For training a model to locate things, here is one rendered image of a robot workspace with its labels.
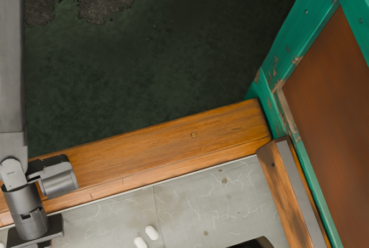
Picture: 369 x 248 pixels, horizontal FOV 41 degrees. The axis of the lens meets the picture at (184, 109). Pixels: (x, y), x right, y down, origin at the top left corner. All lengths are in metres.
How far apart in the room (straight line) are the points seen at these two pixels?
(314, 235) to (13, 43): 0.62
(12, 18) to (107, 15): 1.25
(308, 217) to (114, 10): 1.34
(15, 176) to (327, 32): 0.55
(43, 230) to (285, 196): 0.46
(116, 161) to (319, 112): 0.43
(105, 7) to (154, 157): 1.12
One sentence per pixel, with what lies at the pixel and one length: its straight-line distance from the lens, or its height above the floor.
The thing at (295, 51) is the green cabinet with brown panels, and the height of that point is 1.03.
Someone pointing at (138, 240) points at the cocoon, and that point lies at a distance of 1.02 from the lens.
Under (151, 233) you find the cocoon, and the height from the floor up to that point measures 0.76.
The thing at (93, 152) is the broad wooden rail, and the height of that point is 0.76.
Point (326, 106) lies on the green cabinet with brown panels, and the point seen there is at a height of 1.03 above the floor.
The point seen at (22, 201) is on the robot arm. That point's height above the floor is 0.89.
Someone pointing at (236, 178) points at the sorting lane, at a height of 0.74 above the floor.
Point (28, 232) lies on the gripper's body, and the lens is 0.95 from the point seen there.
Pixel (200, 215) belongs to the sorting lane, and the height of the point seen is 0.74.
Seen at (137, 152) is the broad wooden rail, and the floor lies 0.76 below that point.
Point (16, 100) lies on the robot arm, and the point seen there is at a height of 1.00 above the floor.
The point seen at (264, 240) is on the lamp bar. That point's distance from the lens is 0.73.
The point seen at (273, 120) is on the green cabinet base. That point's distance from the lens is 1.06.
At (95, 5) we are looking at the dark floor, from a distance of 2.07.
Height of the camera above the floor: 1.77
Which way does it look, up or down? 71 degrees down
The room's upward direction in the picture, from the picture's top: 12 degrees clockwise
